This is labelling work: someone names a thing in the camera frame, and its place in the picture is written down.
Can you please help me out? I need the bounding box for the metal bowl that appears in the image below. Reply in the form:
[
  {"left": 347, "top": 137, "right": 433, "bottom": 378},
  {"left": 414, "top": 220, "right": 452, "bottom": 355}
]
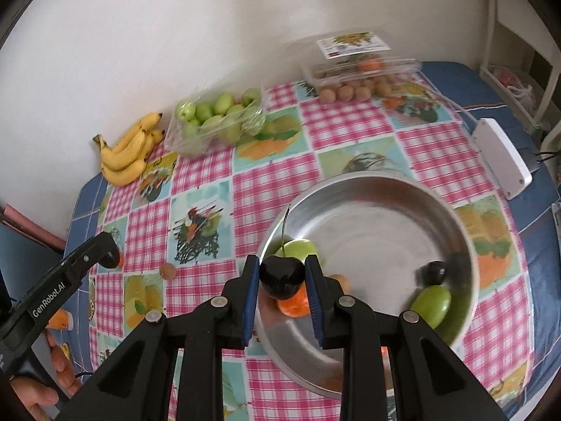
[{"left": 253, "top": 174, "right": 480, "bottom": 401}]

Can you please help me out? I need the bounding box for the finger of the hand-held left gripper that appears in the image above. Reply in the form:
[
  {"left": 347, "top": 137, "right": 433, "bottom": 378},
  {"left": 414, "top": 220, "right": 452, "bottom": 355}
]
[{"left": 63, "top": 232, "right": 120, "bottom": 273}]

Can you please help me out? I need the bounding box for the pink chequered tablecloth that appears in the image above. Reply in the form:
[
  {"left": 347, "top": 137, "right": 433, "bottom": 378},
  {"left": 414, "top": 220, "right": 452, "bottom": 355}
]
[{"left": 88, "top": 72, "right": 533, "bottom": 421}]

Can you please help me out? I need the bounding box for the green mango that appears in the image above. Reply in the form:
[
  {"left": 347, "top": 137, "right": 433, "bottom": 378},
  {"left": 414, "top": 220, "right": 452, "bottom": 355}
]
[{"left": 410, "top": 285, "right": 452, "bottom": 329}]

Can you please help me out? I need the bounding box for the white plastic device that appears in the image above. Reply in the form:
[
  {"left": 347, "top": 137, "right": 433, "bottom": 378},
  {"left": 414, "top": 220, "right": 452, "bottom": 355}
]
[{"left": 471, "top": 118, "right": 533, "bottom": 201}]

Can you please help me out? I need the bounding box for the yellow banana bunch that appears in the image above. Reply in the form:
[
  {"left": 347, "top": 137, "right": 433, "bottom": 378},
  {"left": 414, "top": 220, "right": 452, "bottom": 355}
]
[{"left": 92, "top": 113, "right": 166, "bottom": 186}]

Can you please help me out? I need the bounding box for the dark cherry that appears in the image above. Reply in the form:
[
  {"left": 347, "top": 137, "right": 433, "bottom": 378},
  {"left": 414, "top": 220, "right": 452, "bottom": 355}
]
[{"left": 259, "top": 205, "right": 305, "bottom": 301}]

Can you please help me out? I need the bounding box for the dark plum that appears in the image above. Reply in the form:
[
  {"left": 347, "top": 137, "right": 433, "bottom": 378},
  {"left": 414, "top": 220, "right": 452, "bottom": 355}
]
[{"left": 416, "top": 261, "right": 448, "bottom": 288}]

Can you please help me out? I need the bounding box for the person's left hand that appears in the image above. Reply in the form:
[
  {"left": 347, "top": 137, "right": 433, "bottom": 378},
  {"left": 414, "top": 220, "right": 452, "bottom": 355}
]
[{"left": 9, "top": 333, "right": 83, "bottom": 421}]

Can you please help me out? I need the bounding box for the green apple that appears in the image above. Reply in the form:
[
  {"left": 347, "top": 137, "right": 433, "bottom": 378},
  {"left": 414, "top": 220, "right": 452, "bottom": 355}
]
[{"left": 274, "top": 239, "right": 320, "bottom": 268}]

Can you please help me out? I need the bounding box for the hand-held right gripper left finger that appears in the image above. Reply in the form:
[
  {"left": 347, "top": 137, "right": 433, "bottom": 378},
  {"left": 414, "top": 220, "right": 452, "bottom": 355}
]
[{"left": 55, "top": 254, "right": 261, "bottom": 421}]

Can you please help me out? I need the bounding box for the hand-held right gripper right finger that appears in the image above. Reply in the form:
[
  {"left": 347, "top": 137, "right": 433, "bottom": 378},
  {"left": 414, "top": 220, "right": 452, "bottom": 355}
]
[{"left": 304, "top": 255, "right": 511, "bottom": 421}]

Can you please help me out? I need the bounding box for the clear box of brown longans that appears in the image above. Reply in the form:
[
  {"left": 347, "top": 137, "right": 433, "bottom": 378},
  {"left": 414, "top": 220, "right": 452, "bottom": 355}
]
[{"left": 285, "top": 31, "right": 424, "bottom": 105}]

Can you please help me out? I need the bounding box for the white cable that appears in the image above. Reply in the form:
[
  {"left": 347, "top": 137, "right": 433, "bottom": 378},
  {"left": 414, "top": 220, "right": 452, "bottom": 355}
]
[{"left": 442, "top": 96, "right": 478, "bottom": 126}]

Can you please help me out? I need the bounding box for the white shelf unit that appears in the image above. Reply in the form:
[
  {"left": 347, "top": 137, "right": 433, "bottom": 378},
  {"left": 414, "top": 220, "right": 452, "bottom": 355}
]
[{"left": 478, "top": 0, "right": 561, "bottom": 141}]

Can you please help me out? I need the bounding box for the pink padded bar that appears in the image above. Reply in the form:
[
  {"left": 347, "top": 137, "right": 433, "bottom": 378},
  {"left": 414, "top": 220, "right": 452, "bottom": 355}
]
[{"left": 0, "top": 204, "right": 66, "bottom": 253}]

